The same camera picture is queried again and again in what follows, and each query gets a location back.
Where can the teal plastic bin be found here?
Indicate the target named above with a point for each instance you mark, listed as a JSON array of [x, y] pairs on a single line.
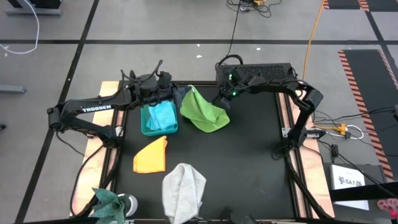
[[144, 130]]

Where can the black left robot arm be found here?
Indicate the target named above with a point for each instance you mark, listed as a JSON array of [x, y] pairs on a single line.
[[93, 109]]

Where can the black perforated computer case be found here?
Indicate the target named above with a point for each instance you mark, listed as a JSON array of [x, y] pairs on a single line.
[[273, 71]]

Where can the lime green microfiber towel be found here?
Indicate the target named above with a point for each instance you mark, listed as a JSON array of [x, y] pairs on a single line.
[[202, 113]]

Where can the black frame bar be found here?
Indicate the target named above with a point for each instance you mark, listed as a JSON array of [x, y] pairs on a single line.
[[367, 191]]

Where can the pink patterned object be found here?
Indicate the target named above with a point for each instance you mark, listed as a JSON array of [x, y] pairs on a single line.
[[388, 207]]

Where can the black power adapter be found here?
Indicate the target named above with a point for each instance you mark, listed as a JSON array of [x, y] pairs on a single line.
[[334, 151]]

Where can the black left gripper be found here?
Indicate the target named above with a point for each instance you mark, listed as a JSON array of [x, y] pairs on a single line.
[[169, 96]]

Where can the grey waffle-weave towel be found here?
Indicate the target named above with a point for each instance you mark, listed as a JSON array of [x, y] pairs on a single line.
[[183, 193]]

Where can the grey desk foot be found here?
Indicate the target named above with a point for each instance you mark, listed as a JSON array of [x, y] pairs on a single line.
[[31, 12], [12, 89]]

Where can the yellow power splitter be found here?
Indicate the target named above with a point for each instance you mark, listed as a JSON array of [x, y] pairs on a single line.
[[341, 129]]

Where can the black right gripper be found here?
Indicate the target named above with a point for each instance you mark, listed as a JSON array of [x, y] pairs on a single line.
[[230, 93]]

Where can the black table frame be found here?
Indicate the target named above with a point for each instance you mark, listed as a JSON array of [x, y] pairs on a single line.
[[248, 83]]

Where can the white SA7 printed sheet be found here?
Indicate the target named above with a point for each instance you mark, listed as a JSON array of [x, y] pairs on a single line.
[[343, 172]]

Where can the black hazard-striped floor mat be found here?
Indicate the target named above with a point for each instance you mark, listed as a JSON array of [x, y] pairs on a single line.
[[363, 81], [342, 3], [382, 4]]

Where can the orange microfiber towel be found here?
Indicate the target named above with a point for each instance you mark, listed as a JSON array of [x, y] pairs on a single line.
[[150, 157]]

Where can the black caster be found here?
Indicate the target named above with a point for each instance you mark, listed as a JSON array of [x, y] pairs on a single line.
[[2, 127]]

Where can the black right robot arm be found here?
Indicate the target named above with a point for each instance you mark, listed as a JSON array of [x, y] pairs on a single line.
[[273, 86]]

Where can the silver mounting bracket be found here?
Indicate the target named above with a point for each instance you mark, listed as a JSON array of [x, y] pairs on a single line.
[[285, 132]]

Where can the sky blue microfiber towel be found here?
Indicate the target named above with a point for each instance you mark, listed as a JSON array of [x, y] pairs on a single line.
[[163, 115]]

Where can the dark green cloth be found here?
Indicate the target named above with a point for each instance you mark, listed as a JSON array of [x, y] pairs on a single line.
[[109, 207]]

